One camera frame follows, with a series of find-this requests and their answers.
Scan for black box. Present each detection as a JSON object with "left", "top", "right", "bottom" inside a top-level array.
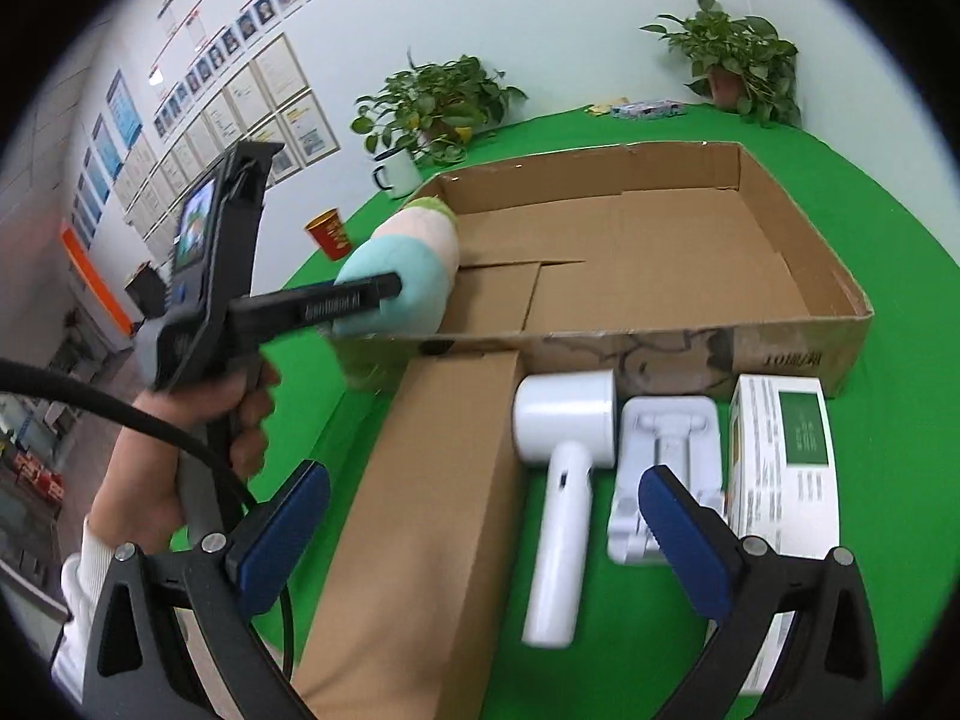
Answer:
[{"left": 124, "top": 262, "right": 170, "bottom": 320}]

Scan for person's left forearm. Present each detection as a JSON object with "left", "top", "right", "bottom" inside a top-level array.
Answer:
[{"left": 51, "top": 516, "right": 136, "bottom": 691}]

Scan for green table cloth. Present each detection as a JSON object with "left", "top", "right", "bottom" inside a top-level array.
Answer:
[{"left": 169, "top": 101, "right": 960, "bottom": 720}]

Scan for pastel striped plush toy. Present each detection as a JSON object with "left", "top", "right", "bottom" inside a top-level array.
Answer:
[{"left": 330, "top": 196, "right": 461, "bottom": 338}]

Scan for white green medicine box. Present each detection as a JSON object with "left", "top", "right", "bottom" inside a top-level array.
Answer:
[{"left": 724, "top": 373, "right": 841, "bottom": 698}]

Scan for blue wall posters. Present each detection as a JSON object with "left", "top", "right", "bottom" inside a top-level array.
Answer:
[{"left": 71, "top": 69, "right": 143, "bottom": 248}]

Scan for large cardboard box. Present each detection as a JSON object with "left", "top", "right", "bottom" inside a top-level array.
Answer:
[{"left": 330, "top": 141, "right": 875, "bottom": 400}]

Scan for red paper cup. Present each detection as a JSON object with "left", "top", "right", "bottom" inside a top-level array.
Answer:
[{"left": 304, "top": 208, "right": 353, "bottom": 262}]

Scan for person's left hand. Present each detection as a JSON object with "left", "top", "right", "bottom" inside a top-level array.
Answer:
[{"left": 88, "top": 369, "right": 280, "bottom": 552}]

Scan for group of framed wall certificates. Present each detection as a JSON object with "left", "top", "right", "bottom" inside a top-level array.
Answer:
[{"left": 120, "top": 34, "right": 338, "bottom": 256}]

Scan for white enamel mug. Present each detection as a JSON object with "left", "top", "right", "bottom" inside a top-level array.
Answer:
[{"left": 373, "top": 150, "right": 422, "bottom": 200}]

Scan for row of wall portrait photos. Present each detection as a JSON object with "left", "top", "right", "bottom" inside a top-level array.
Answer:
[{"left": 150, "top": 0, "right": 421, "bottom": 137}]

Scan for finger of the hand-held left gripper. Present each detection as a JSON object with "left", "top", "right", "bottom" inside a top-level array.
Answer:
[{"left": 227, "top": 273, "right": 404, "bottom": 350}]

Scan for long brown cardboard box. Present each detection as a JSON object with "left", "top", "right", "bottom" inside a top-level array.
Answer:
[{"left": 289, "top": 349, "right": 526, "bottom": 720}]

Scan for white plastic packaging tray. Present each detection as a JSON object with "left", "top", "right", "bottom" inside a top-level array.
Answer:
[{"left": 606, "top": 395, "right": 725, "bottom": 565}]

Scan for orange panel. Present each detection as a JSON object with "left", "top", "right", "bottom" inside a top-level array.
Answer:
[{"left": 61, "top": 229, "right": 137, "bottom": 340}]

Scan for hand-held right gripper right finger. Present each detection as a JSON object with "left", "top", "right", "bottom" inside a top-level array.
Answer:
[{"left": 637, "top": 465, "right": 884, "bottom": 720}]

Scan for black cable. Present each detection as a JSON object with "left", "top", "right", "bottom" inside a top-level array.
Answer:
[{"left": 0, "top": 358, "right": 297, "bottom": 685}]

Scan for potted pothos plant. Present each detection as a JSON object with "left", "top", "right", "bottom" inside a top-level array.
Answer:
[
  {"left": 351, "top": 49, "right": 530, "bottom": 170},
  {"left": 640, "top": 0, "right": 802, "bottom": 128}
]

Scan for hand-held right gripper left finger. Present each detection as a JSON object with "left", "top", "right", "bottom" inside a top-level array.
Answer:
[{"left": 81, "top": 460, "right": 332, "bottom": 720}]

